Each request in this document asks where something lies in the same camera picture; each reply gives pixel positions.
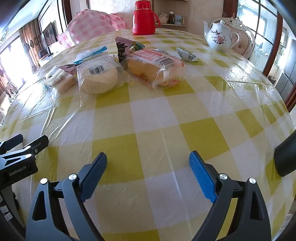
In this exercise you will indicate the white television cabinet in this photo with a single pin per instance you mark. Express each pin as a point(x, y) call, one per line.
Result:
point(49, 55)

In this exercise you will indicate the clear beige cookie packet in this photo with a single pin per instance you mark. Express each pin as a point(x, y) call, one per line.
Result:
point(66, 84)

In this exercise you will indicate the grey refrigerator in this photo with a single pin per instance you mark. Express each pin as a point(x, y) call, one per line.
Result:
point(286, 76)

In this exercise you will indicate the round white cake packet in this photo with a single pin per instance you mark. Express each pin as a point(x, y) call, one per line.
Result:
point(99, 78)

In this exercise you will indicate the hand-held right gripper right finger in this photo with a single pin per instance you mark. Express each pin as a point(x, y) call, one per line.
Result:
point(203, 178)

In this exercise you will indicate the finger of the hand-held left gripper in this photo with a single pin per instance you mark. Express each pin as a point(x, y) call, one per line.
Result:
point(12, 141)
point(37, 144)

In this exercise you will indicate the red thermos jug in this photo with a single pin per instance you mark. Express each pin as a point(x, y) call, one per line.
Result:
point(143, 20)

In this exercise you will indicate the brown glass bottle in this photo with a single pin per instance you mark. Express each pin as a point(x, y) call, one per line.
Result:
point(171, 18)

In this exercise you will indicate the black rounded object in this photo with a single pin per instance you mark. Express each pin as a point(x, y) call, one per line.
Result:
point(286, 155)

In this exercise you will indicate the white ornate chair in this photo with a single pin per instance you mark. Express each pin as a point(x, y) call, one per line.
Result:
point(245, 39)

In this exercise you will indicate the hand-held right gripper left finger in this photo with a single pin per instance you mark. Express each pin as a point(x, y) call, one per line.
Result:
point(92, 178)

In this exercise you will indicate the green white snack packet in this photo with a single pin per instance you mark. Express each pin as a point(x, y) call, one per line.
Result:
point(186, 55)

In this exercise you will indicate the black flat television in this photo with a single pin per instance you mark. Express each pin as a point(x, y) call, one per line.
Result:
point(50, 33)

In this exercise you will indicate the white floral teapot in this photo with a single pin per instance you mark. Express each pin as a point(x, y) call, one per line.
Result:
point(217, 37)

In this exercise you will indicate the white plastic bag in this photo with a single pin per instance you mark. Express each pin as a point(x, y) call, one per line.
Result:
point(163, 18)

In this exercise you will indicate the yellow checked tablecloth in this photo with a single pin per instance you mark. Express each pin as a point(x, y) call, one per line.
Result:
point(161, 115)

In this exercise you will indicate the pale blue tin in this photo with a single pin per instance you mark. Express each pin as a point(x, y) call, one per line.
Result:
point(178, 19)

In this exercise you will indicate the bread loaf packet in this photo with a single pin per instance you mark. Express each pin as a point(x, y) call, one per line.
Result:
point(150, 67)

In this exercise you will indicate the green gold snack packet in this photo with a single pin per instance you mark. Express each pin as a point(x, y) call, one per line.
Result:
point(136, 47)

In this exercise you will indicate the brown wooden door frame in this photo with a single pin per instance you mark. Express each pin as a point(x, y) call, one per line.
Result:
point(69, 11)

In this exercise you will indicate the clear blue-edged packet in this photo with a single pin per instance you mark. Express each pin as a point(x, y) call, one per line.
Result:
point(89, 55)
point(54, 75)

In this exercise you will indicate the wooden corner shelf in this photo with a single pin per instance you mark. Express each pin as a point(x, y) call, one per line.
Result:
point(178, 7)

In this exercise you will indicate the brown patterned curtain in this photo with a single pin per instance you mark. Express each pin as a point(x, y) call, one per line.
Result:
point(31, 44)

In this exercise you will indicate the pink checked cloth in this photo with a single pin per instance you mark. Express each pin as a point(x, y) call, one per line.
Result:
point(90, 23)

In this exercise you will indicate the wooden framed glass door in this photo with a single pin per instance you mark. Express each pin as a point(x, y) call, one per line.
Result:
point(270, 34)

